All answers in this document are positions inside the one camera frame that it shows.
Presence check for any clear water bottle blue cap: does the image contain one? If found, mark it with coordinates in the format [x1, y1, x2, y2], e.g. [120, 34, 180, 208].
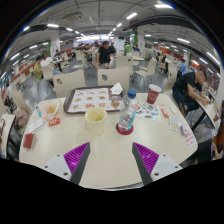
[117, 89, 139, 133]

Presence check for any group of ceiling lights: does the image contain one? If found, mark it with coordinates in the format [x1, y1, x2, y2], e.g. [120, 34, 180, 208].
[0, 2, 224, 76]

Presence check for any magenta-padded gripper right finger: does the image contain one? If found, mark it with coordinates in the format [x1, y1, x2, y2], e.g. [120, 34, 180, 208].
[131, 142, 184, 186]

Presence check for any cream paper cup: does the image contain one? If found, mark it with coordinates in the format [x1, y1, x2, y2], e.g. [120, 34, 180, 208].
[84, 106, 108, 135]

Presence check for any red wallet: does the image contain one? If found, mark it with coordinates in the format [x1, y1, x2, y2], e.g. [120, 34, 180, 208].
[22, 133, 35, 150]

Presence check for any flat round red coaster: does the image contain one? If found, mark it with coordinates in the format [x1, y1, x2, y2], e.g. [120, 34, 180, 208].
[115, 122, 135, 136]

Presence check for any clear bag of fries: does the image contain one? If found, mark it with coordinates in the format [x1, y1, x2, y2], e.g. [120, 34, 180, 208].
[40, 99, 64, 122]

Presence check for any group of beige chairs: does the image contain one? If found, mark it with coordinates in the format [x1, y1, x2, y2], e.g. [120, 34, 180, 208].
[13, 46, 179, 98]

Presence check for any dark brown food tray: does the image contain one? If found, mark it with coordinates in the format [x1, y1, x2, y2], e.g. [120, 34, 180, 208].
[63, 86, 129, 114]

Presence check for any small red sauce packet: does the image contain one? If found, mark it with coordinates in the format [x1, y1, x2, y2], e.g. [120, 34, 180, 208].
[48, 117, 61, 127]

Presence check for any printed paper tray liner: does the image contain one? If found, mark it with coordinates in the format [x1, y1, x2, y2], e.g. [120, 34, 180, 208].
[67, 88, 122, 113]

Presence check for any colourful printed flyer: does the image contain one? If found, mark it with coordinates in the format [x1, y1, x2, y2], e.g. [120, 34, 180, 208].
[131, 100, 162, 122]

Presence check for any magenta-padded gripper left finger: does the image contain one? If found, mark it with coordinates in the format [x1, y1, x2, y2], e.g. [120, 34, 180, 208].
[41, 142, 92, 185]

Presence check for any clear plastic packet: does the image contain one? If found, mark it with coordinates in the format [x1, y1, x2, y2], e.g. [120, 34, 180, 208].
[168, 115, 184, 134]

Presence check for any red snack packet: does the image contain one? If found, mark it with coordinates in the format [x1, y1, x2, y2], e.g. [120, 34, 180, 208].
[160, 108, 170, 119]

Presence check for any red paper cup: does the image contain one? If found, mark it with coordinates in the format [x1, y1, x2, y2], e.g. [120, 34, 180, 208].
[146, 83, 162, 105]

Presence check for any pink backpack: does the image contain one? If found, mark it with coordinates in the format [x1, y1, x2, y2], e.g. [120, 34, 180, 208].
[12, 109, 30, 129]

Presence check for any crumpled white napkin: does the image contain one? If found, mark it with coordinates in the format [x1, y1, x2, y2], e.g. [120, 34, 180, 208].
[109, 82, 124, 96]

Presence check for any small clear sanitiser bottle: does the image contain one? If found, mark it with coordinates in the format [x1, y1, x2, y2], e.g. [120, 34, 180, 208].
[34, 105, 43, 118]

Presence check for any white paper receipt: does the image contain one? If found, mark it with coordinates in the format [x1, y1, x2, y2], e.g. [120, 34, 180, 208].
[26, 117, 47, 135]

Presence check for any person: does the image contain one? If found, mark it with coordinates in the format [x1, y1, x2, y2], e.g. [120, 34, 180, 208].
[94, 40, 117, 70]
[172, 68, 209, 118]
[33, 55, 44, 80]
[177, 59, 188, 76]
[40, 53, 63, 76]
[123, 41, 134, 56]

